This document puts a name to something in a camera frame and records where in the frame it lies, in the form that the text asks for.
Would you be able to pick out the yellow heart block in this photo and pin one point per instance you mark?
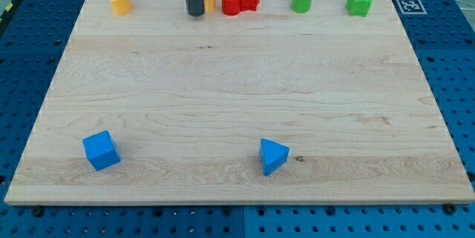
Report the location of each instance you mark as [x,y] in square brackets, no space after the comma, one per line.
[121,7]

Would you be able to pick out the light wooden board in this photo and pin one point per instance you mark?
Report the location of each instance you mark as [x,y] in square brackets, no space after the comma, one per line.
[187,101]

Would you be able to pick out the blue cube block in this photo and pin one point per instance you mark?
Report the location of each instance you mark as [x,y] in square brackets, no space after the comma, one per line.
[100,150]

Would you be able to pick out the red cylinder block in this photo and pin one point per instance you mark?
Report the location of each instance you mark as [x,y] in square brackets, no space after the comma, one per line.
[230,7]

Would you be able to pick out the green star block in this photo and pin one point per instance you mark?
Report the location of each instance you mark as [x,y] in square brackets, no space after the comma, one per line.
[358,7]

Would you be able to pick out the white fiducial marker tag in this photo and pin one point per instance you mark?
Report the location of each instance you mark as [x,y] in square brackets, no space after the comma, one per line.
[411,7]

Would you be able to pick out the blue triangle block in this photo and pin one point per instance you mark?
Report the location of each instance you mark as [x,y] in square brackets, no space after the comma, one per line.
[273,155]

